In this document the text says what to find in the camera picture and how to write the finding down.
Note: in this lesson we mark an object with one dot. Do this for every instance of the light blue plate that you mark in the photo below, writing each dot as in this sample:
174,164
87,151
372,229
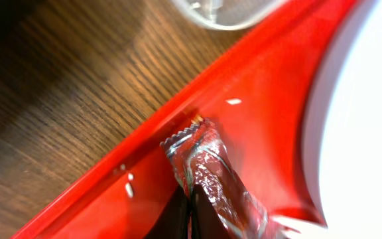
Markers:
342,135

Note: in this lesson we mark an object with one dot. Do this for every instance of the clear plastic bin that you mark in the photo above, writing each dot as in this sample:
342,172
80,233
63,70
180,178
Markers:
227,15

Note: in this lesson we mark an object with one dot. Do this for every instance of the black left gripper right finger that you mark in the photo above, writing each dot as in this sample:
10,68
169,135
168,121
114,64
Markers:
205,221

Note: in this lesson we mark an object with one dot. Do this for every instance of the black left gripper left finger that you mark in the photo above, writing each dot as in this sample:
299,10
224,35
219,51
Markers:
173,220

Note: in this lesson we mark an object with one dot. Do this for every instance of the red candy wrapper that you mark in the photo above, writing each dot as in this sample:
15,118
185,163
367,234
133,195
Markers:
199,157

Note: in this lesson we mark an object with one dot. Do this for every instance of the red plastic tray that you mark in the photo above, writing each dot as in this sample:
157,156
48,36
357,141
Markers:
256,93

